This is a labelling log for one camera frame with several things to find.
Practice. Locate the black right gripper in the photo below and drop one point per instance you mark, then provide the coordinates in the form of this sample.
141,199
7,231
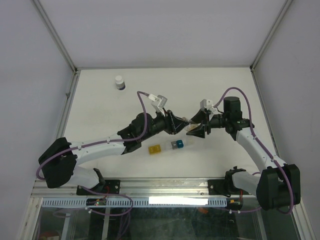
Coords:
200,117

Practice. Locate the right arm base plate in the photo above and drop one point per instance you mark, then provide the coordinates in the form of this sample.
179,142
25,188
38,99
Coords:
220,186

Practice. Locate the aluminium mounting rail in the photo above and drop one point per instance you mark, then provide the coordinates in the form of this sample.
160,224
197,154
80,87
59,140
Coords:
135,188

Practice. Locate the white pill bottle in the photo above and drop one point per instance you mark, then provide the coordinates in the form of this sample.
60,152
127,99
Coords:
120,83

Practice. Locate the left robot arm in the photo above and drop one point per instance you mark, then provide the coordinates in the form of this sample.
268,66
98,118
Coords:
61,163

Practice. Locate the weekly pill organizer strip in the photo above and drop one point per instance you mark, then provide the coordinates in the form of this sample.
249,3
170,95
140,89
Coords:
170,145

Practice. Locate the white slotted cable duct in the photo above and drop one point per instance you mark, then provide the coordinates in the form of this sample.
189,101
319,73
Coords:
142,202

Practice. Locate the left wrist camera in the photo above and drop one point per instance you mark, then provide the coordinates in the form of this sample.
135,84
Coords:
158,102

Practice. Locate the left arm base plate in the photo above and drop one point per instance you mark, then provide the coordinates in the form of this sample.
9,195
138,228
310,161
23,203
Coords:
110,186

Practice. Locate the clear bottle gold cap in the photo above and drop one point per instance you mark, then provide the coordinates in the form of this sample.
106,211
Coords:
191,124

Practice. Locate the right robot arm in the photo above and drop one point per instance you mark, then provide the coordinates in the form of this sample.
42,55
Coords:
278,184

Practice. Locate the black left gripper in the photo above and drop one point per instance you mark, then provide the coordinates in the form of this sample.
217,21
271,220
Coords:
173,124

